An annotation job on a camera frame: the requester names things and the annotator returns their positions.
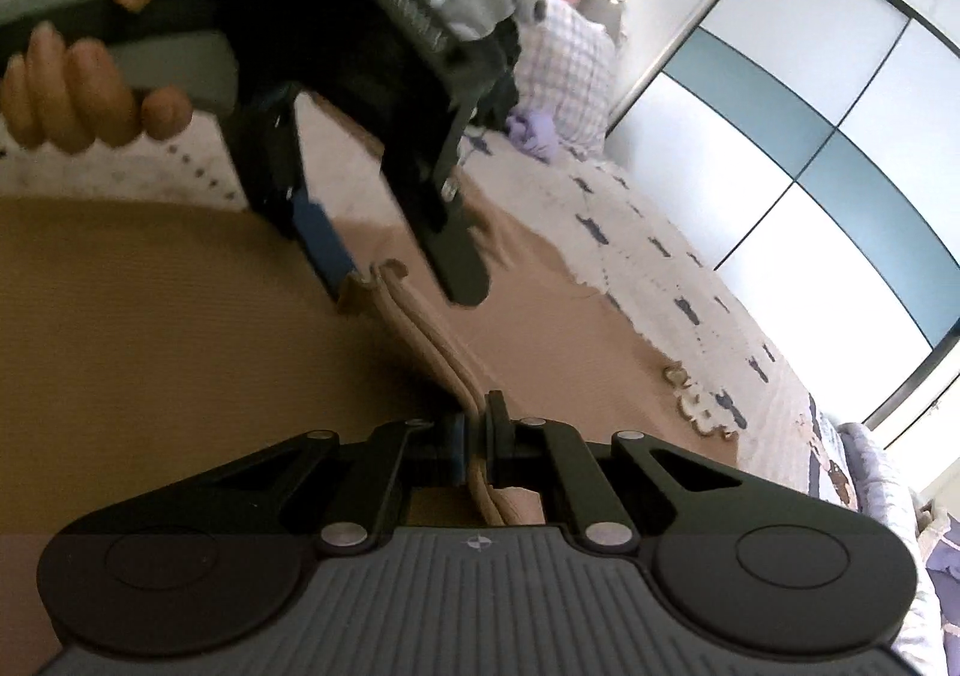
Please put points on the brown ribbed ruffle-hem top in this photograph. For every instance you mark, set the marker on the brown ribbed ruffle-hem top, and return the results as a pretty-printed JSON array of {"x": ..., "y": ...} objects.
[{"x": 150, "y": 346}]

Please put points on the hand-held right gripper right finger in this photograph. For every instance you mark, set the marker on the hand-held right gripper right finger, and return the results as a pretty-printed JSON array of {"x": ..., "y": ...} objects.
[{"x": 495, "y": 440}]

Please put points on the person's left hand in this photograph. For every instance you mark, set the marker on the person's left hand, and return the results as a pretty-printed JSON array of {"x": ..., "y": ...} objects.
[{"x": 67, "y": 99}]

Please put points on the grey padded headboard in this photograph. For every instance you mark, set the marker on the grey padded headboard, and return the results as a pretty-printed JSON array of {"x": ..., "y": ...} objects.
[{"x": 604, "y": 12}]

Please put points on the small purple cloth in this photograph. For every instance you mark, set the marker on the small purple cloth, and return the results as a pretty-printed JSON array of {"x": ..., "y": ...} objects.
[{"x": 536, "y": 136}]

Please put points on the purple padded jacket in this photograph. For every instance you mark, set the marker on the purple padded jacket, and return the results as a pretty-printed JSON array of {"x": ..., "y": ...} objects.
[{"x": 945, "y": 556}]

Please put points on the white and teal wardrobe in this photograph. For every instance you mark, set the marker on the white and teal wardrobe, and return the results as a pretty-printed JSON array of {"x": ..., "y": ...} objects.
[{"x": 787, "y": 121}]

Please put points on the plaid pillow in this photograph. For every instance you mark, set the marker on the plaid pillow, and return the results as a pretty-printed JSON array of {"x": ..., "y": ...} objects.
[{"x": 570, "y": 61}]

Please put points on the purple floral quilt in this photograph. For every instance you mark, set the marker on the purple floral quilt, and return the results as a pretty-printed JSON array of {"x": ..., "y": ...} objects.
[{"x": 870, "y": 466}]

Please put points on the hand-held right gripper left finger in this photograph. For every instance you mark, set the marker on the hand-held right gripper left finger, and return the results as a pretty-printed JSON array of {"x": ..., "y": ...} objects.
[{"x": 452, "y": 447}]

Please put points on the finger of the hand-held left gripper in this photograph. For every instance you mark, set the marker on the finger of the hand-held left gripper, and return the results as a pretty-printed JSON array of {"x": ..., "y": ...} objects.
[
  {"x": 322, "y": 237},
  {"x": 450, "y": 256}
]

